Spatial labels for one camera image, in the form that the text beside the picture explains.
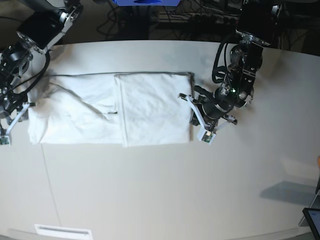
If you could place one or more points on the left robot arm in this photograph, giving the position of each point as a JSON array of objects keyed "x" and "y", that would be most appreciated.
[{"x": 238, "y": 58}]

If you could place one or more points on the blue box at top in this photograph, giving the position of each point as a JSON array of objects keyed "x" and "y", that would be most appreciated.
[{"x": 122, "y": 3}]

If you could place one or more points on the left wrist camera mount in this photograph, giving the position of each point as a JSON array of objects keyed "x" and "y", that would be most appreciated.
[{"x": 211, "y": 119}]

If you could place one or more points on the orange object at edge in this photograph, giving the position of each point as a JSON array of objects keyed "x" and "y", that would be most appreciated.
[{"x": 318, "y": 162}]

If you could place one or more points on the dark tablet device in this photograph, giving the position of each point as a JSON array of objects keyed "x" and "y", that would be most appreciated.
[{"x": 312, "y": 216}]

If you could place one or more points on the black power strip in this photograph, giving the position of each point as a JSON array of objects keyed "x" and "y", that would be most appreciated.
[{"x": 216, "y": 19}]

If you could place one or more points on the white label on table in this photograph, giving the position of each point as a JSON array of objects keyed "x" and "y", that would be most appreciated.
[{"x": 63, "y": 232}]

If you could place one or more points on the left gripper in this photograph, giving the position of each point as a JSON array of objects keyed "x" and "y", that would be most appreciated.
[{"x": 227, "y": 101}]

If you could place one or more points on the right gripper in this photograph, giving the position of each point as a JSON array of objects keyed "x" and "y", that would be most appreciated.
[{"x": 9, "y": 102}]

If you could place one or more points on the white printed T-shirt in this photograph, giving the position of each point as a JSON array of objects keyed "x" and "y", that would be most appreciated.
[{"x": 129, "y": 109}]

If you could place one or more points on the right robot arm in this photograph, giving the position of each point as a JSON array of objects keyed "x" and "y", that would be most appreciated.
[{"x": 50, "y": 21}]

